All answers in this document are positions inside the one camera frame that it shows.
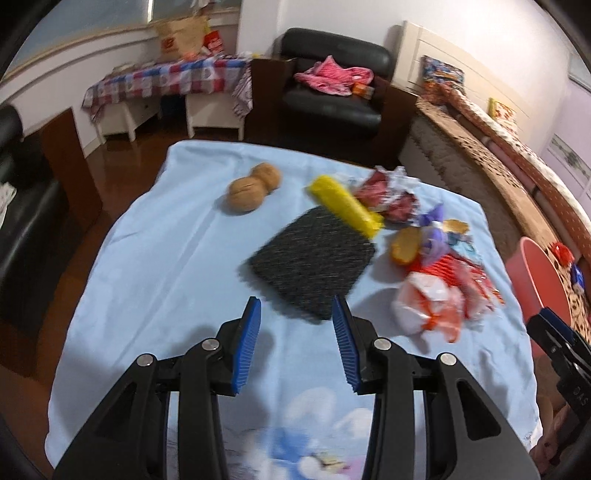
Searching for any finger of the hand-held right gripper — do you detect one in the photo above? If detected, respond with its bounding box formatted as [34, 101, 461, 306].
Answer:
[526, 307, 591, 370]

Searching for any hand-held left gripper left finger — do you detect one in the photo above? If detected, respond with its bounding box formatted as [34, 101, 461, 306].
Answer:
[53, 295, 262, 480]

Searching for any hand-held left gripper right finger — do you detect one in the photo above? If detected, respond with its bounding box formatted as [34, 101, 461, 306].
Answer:
[332, 294, 541, 480]

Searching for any pink plastic bucket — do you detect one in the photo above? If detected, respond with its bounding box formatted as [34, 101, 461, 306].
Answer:
[504, 237, 573, 358]

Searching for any dark grey scouring pad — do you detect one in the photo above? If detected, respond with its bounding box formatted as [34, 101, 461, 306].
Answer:
[247, 205, 377, 322]

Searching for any red foil wrapper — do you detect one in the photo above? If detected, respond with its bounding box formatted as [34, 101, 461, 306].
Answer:
[351, 166, 421, 224]

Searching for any person's right hand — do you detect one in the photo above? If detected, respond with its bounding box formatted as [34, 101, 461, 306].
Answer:
[531, 396, 574, 467]

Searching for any red clear plastic wrapper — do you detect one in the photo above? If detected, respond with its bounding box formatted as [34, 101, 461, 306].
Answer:
[457, 264, 506, 320]

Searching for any light blue printed tablecloth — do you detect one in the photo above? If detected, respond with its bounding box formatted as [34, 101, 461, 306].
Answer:
[44, 138, 543, 480]

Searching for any blue printed wrapper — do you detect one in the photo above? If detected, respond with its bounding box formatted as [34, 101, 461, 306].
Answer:
[448, 235, 483, 266]

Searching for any red foam fruit net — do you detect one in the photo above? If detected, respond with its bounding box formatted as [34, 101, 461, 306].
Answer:
[407, 256, 483, 287]

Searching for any yellow plastic wrapper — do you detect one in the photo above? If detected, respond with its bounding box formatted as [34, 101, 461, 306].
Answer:
[308, 174, 385, 240]

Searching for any purple crumpled wrapper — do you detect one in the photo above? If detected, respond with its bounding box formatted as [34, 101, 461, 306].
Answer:
[413, 202, 451, 266]

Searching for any brown bread roll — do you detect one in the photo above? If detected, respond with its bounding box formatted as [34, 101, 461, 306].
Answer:
[226, 176, 263, 214]

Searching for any brown walnut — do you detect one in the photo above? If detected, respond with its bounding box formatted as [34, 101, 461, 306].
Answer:
[249, 162, 282, 191]

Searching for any brown leaf pattern blanket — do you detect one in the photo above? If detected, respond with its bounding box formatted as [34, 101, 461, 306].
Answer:
[399, 97, 591, 337]

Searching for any yellow floral pillow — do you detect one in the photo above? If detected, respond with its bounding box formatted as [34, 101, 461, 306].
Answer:
[488, 98, 515, 127]

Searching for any white cabinet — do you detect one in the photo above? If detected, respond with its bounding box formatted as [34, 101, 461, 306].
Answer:
[185, 90, 245, 141]
[95, 95, 162, 144]

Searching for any black leather armchair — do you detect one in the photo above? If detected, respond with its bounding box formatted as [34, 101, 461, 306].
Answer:
[252, 28, 419, 160]

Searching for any black leather sofa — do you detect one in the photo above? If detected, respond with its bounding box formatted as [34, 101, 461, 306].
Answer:
[0, 104, 102, 365]

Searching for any pink clothing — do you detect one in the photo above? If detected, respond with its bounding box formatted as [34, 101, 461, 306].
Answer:
[294, 55, 375, 97]

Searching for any checkered tablecloth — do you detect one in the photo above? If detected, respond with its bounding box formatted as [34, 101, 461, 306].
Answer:
[82, 54, 254, 123]

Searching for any colourful printed pillow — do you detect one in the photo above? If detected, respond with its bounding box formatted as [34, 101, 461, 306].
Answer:
[421, 55, 465, 95]

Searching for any brown paper bag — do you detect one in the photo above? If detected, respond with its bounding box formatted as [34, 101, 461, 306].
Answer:
[154, 16, 211, 61]

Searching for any window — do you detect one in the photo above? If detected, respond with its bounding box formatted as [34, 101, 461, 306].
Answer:
[18, 0, 160, 65]

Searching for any white bed frame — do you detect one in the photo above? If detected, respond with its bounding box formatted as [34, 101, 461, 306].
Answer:
[402, 21, 550, 134]

